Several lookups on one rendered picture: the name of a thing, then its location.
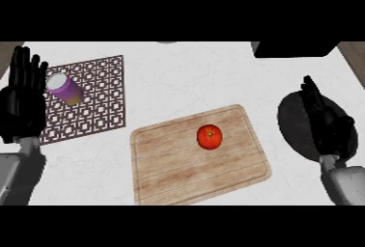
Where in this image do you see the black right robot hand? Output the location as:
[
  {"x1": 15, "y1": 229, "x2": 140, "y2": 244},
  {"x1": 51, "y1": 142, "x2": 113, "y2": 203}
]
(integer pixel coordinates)
[{"x1": 301, "y1": 74, "x2": 357, "y2": 158}]

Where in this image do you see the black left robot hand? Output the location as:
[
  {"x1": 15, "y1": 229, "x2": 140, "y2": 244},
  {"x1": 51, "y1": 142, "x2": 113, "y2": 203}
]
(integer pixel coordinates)
[{"x1": 0, "y1": 45, "x2": 51, "y2": 145}]

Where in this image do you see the black round pan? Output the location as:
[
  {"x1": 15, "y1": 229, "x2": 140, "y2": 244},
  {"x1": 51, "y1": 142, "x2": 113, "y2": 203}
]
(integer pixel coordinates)
[{"x1": 277, "y1": 90, "x2": 360, "y2": 164}]

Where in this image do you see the red tomato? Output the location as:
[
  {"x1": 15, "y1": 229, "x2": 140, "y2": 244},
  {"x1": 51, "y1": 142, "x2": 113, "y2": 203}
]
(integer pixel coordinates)
[{"x1": 196, "y1": 123, "x2": 224, "y2": 151}]

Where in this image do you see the wooden cutting board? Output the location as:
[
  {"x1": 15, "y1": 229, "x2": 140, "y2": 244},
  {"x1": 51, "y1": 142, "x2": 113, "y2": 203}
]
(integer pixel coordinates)
[{"x1": 131, "y1": 103, "x2": 274, "y2": 206}]

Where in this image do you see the purple can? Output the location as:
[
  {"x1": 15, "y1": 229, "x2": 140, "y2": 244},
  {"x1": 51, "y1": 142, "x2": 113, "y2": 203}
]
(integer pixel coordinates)
[{"x1": 45, "y1": 72, "x2": 85, "y2": 107}]

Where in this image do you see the brown patterned placemat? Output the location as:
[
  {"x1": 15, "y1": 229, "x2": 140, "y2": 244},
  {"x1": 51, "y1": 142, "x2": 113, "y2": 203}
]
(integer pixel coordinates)
[{"x1": 39, "y1": 54, "x2": 129, "y2": 146}]

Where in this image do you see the black appliance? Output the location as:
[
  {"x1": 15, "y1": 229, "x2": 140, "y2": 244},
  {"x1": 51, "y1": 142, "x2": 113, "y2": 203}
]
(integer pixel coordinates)
[{"x1": 252, "y1": 41, "x2": 342, "y2": 59}]

